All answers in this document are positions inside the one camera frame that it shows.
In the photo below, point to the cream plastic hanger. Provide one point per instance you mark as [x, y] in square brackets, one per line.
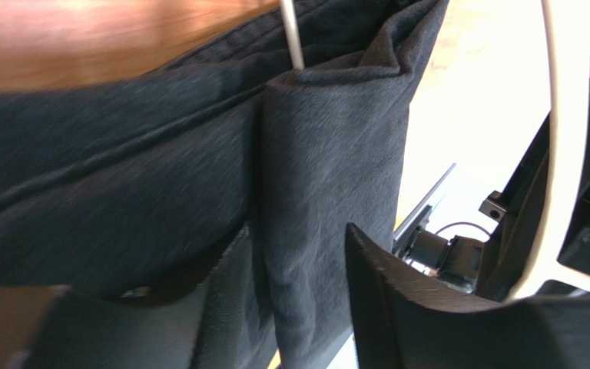
[465, 36]

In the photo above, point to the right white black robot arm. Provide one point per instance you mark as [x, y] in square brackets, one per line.
[455, 261]

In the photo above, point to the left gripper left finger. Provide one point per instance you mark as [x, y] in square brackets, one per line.
[191, 319]

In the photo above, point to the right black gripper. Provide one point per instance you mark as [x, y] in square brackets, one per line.
[517, 209]

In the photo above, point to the black denim trousers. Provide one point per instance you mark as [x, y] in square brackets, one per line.
[108, 189]

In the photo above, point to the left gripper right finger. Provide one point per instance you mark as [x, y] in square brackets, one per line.
[404, 319]

